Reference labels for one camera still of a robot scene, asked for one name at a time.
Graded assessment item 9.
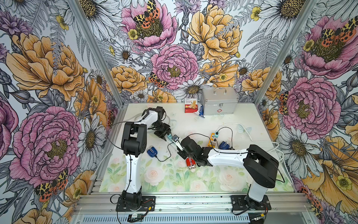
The blue device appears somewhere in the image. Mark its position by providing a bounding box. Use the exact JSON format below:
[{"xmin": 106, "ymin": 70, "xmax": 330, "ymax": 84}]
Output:
[
  {"xmin": 147, "ymin": 147, "xmax": 158, "ymax": 158},
  {"xmin": 219, "ymin": 141, "xmax": 231, "ymax": 150}
]

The aluminium front rail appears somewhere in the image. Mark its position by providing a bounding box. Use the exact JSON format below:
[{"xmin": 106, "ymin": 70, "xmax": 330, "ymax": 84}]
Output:
[{"xmin": 74, "ymin": 192, "xmax": 312, "ymax": 215}]

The white cord on right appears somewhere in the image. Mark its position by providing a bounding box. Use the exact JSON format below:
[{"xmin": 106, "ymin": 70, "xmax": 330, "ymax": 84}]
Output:
[{"xmin": 213, "ymin": 122, "xmax": 293, "ymax": 188}]

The blue device on right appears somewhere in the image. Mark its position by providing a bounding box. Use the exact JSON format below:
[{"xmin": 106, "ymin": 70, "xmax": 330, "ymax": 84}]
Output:
[{"xmin": 219, "ymin": 141, "xmax": 231, "ymax": 150}]

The blue device on left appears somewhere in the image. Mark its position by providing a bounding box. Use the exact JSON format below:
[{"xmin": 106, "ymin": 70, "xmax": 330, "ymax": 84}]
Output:
[{"xmin": 147, "ymin": 147, "xmax": 158, "ymax": 158}]

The white power strip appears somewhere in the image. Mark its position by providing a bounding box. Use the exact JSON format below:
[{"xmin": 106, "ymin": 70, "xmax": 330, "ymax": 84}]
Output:
[{"xmin": 167, "ymin": 134, "xmax": 184, "ymax": 151}]

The silver first aid case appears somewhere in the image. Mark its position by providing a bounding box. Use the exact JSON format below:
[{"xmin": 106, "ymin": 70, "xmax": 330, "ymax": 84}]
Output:
[{"xmin": 200, "ymin": 87, "xmax": 238, "ymax": 116}]

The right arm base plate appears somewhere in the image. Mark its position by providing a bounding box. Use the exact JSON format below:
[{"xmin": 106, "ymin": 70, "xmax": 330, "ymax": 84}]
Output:
[{"xmin": 230, "ymin": 195, "xmax": 272, "ymax": 211}]

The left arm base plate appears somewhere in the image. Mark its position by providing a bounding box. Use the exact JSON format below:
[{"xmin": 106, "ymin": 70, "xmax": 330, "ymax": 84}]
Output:
[{"xmin": 116, "ymin": 196, "xmax": 156, "ymax": 212}]

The red white bandage box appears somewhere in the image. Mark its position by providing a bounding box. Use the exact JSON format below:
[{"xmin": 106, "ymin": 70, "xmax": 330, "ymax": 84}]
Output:
[{"xmin": 185, "ymin": 98, "xmax": 198, "ymax": 113}]

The blue white tissue pack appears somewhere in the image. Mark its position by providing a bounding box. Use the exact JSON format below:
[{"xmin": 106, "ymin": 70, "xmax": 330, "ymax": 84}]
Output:
[{"xmin": 194, "ymin": 105, "xmax": 205, "ymax": 118}]

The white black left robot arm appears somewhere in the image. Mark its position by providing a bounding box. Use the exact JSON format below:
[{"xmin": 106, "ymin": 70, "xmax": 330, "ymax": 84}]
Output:
[{"xmin": 120, "ymin": 106, "xmax": 171, "ymax": 211}]

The black charger cable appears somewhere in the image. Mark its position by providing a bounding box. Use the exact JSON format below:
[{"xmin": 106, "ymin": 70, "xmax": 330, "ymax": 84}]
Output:
[{"xmin": 155, "ymin": 133, "xmax": 213, "ymax": 163}]

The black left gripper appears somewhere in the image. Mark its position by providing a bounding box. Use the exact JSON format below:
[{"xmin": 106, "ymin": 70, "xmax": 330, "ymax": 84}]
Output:
[{"xmin": 151, "ymin": 119, "xmax": 170, "ymax": 141}]

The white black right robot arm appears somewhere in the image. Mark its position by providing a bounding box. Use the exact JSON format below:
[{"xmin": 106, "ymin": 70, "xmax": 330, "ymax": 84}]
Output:
[{"xmin": 174, "ymin": 136, "xmax": 279, "ymax": 203}]

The orange power strip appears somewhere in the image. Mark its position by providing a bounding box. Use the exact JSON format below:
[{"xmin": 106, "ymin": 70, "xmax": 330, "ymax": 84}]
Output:
[{"xmin": 208, "ymin": 137, "xmax": 217, "ymax": 148}]

